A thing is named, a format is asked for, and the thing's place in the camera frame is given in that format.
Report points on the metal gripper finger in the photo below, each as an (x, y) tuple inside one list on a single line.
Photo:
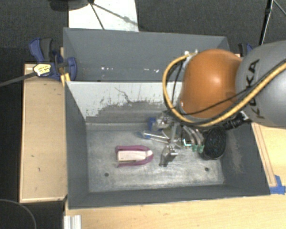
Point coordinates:
[(165, 157), (173, 153)]

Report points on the clear tube with blue tip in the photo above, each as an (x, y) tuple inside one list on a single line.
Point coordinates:
[(152, 136)]

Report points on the small blue plastic clip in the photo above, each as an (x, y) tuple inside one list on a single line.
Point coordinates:
[(152, 123)]

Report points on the purple and white stapler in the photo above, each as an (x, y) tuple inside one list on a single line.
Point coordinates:
[(133, 156)]

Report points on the black round perforated disc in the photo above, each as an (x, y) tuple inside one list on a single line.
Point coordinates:
[(214, 143)]

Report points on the grey metal bin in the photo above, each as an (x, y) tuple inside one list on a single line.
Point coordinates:
[(124, 56)]

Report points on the pale wood board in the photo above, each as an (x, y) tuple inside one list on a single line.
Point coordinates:
[(43, 139)]

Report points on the black cylinder on white bracket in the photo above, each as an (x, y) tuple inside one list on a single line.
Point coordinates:
[(236, 123)]

